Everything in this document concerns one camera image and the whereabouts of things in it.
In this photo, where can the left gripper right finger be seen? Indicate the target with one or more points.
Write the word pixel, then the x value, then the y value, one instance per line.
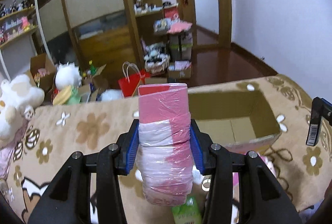
pixel 262 198

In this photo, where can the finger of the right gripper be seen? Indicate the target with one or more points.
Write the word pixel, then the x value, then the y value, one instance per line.
pixel 321 108

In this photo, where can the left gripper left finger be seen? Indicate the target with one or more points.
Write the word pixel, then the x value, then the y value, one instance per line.
pixel 67 197

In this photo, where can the pink strawberry bear plush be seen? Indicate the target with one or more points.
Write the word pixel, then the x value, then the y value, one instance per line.
pixel 269 164

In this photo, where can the pink white plastic bag roll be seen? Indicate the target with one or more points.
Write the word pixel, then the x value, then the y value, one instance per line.
pixel 164 157

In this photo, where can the white fluffy plush yellow pompoms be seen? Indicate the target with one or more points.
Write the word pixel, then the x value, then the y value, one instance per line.
pixel 200 180

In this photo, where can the green tissue pack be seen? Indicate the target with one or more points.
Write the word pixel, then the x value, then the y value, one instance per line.
pixel 188 213

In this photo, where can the green frog plush toy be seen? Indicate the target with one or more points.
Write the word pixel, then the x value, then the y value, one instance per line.
pixel 74 98

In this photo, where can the cream white large plush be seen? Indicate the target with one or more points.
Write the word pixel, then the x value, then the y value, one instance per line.
pixel 19 98

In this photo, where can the white round plush toy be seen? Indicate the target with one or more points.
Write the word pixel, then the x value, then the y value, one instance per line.
pixel 67 74

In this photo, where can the open cardboard box left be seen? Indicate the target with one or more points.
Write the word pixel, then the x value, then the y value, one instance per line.
pixel 43 71

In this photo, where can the green bottle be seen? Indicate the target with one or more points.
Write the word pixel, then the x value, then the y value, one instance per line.
pixel 92 68

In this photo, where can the red paper gift bag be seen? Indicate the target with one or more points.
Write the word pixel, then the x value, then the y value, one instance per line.
pixel 133 77

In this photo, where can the small cardboard box floor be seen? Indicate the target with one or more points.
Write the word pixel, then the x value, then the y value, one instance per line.
pixel 179 70

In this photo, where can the wicker basket with items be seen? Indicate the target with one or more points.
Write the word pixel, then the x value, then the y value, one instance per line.
pixel 156 58

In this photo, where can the wooden cabinet shelf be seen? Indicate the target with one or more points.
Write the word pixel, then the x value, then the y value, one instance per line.
pixel 108 33

